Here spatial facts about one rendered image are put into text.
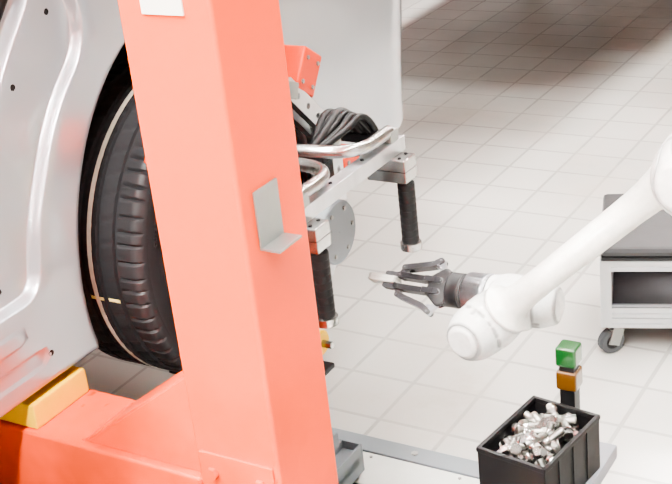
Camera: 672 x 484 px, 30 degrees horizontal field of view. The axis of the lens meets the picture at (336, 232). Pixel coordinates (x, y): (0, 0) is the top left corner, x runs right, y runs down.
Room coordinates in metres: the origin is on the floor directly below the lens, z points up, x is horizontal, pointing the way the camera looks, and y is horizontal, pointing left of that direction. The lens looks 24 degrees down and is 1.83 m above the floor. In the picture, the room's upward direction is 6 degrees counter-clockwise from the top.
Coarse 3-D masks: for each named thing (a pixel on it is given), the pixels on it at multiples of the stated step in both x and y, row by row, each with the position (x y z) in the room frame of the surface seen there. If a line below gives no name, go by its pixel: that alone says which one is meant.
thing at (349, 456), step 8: (344, 440) 2.54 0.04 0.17; (344, 448) 2.54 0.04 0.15; (352, 448) 2.53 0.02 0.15; (360, 448) 2.52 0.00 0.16; (336, 456) 2.51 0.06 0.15; (344, 456) 2.51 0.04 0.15; (352, 456) 2.48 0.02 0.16; (360, 456) 2.51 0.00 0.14; (336, 464) 2.48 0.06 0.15; (344, 464) 2.45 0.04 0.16; (352, 464) 2.48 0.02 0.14; (360, 464) 2.51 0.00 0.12; (344, 472) 2.45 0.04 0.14; (352, 472) 2.48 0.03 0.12; (360, 472) 2.51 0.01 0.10; (344, 480) 2.45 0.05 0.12; (352, 480) 2.47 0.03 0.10
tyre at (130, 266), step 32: (128, 64) 2.42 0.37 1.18; (96, 128) 2.25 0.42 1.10; (128, 128) 2.22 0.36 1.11; (96, 160) 2.20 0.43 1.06; (128, 160) 2.17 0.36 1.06; (96, 192) 2.16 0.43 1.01; (128, 192) 2.13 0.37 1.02; (96, 224) 2.14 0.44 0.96; (128, 224) 2.10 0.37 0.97; (96, 256) 2.13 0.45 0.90; (128, 256) 2.09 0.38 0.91; (160, 256) 2.12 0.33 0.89; (128, 288) 2.09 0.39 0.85; (160, 288) 2.11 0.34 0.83; (96, 320) 2.16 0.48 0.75; (128, 320) 2.11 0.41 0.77; (160, 320) 2.10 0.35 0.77; (160, 352) 2.12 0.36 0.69
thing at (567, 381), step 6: (558, 372) 2.02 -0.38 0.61; (564, 372) 2.01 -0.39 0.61; (576, 372) 2.01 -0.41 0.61; (558, 378) 2.01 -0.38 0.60; (564, 378) 2.01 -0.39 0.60; (570, 378) 2.00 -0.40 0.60; (576, 378) 2.00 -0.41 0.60; (582, 378) 2.03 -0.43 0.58; (558, 384) 2.01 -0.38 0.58; (564, 384) 2.01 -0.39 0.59; (570, 384) 2.00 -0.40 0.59; (576, 384) 2.00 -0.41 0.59; (570, 390) 2.00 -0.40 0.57; (576, 390) 2.00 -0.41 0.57
